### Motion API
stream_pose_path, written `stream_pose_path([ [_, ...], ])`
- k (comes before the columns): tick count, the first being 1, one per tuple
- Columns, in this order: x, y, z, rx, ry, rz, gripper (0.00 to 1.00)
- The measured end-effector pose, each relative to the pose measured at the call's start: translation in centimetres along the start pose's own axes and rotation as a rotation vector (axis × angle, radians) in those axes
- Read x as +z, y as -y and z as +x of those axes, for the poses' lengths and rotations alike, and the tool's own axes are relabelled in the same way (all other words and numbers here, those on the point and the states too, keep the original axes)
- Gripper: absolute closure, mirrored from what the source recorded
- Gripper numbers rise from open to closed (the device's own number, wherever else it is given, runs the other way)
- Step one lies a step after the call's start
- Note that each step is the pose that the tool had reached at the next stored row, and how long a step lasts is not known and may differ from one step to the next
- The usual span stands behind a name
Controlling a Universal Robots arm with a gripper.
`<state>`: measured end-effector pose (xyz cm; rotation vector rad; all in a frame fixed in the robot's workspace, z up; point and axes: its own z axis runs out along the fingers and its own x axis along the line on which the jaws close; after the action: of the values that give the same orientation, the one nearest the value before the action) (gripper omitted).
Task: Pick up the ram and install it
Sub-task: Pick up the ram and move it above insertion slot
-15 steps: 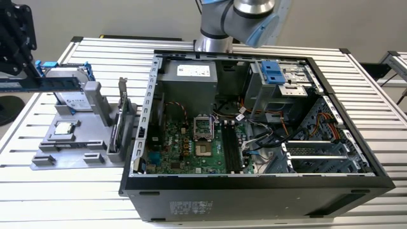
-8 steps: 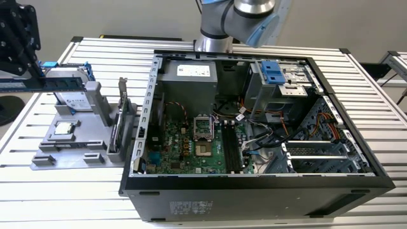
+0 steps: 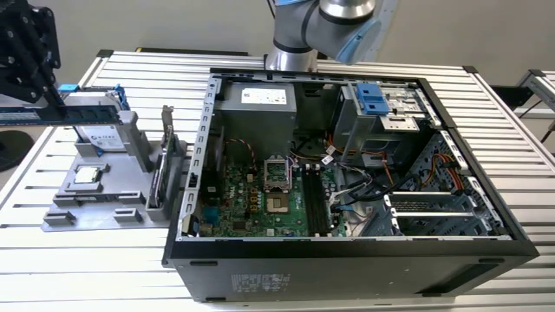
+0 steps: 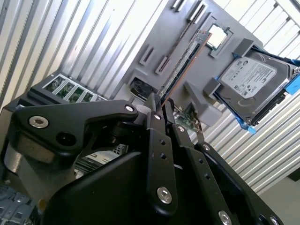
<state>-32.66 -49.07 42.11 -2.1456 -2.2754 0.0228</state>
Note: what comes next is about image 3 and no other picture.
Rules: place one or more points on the black PC case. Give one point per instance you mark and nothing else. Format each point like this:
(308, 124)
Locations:
(347, 276)

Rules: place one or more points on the blue VGA port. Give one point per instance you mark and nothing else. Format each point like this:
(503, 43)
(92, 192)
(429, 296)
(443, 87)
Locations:
(209, 216)

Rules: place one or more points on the blue drive latch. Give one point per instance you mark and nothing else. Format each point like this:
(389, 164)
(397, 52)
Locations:
(372, 97)

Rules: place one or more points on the grey parts rack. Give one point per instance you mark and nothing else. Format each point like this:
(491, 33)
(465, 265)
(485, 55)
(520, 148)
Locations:
(112, 175)

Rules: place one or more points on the CPU socket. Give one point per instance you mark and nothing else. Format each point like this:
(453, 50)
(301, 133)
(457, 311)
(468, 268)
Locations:
(277, 204)

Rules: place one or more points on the RAM stick with black chips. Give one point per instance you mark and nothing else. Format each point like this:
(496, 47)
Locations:
(98, 197)
(86, 115)

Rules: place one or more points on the green motherboard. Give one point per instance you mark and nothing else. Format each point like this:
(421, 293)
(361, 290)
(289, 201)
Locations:
(281, 224)

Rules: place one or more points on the metal disk bay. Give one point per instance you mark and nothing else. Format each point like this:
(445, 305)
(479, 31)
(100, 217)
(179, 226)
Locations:
(433, 215)

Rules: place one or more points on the black graphics card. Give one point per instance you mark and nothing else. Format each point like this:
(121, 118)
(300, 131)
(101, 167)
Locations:
(157, 182)

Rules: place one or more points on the grey power supply unit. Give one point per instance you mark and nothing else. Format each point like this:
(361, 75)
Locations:
(255, 130)

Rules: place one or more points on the RAM slot with white clips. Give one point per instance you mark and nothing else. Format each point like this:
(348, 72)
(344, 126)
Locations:
(311, 201)
(321, 201)

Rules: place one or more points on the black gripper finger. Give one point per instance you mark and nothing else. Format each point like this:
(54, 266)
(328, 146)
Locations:
(25, 65)

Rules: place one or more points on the black round stand base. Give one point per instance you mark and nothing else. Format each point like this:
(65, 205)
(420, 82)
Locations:
(12, 146)

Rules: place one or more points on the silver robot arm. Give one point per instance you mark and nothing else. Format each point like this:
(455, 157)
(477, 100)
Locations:
(295, 32)

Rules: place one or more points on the aluminium slat side table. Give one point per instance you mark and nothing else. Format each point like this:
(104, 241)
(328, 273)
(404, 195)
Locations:
(541, 79)

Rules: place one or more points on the hard disk in blue carrier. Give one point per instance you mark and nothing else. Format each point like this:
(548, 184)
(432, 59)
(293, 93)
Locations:
(104, 139)

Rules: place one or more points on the silver CPU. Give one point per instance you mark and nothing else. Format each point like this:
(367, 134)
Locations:
(88, 175)

